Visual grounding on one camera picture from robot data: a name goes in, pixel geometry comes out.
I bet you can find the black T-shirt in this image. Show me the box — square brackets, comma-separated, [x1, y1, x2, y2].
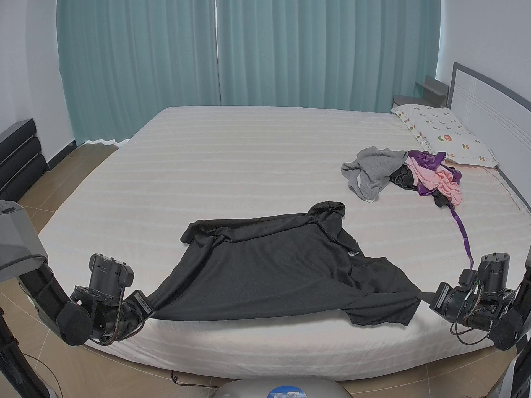
[147, 201, 436, 328]

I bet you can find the bed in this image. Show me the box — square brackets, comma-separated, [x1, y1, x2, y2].
[37, 62, 531, 381]

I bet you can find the black chest of drawers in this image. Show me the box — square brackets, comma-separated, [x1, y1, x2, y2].
[0, 119, 47, 203]

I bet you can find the grey garment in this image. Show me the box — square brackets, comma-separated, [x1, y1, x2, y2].
[341, 147, 410, 203]

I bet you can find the blue-green curtain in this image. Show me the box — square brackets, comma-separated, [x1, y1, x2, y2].
[58, 0, 220, 146]
[216, 0, 441, 114]

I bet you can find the pile of clothes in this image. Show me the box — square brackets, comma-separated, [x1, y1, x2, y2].
[390, 150, 476, 271]

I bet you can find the grey bedside table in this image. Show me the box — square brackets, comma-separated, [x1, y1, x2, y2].
[392, 76, 450, 109]

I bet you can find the white printed pillow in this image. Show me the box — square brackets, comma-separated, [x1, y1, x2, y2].
[390, 104, 499, 169]

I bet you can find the black cable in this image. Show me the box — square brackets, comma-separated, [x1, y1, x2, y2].
[0, 255, 50, 272]
[451, 321, 492, 346]
[170, 369, 225, 389]

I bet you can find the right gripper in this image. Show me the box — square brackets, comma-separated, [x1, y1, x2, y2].
[429, 282, 459, 317]

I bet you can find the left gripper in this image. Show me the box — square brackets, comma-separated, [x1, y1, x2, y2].
[121, 290, 157, 331]

